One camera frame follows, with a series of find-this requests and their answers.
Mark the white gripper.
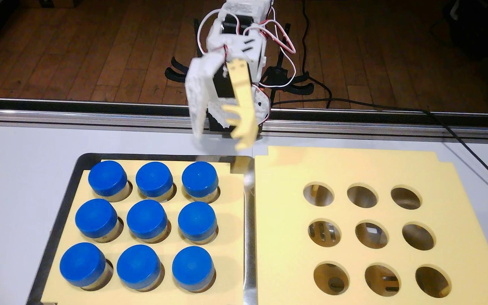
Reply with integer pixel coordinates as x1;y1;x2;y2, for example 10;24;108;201
185;32;267;151

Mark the blue capped test tube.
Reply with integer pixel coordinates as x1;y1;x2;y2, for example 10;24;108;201
135;161;177;202
75;198;124;243
126;199;172;244
59;242;114;291
171;246;217;293
88;160;134;202
178;201;219;245
116;244;165;292
181;161;221;204

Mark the black clamp with orange tip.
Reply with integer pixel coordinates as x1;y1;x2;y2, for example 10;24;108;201
165;18;206;85

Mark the yellow foam rack in tray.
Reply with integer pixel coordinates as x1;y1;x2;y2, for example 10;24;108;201
41;159;245;305

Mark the large yellow foam rack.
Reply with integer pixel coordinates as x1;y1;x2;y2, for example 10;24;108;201
254;146;488;305

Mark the metal tray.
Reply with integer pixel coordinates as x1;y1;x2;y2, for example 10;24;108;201
26;152;257;305

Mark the black bulky object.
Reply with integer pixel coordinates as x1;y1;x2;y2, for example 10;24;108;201
443;0;488;62

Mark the black cable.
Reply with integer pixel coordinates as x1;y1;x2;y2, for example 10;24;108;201
274;98;488;202
301;0;334;109

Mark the aluminium table edge rail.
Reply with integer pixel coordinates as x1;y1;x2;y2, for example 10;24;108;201
0;97;488;142

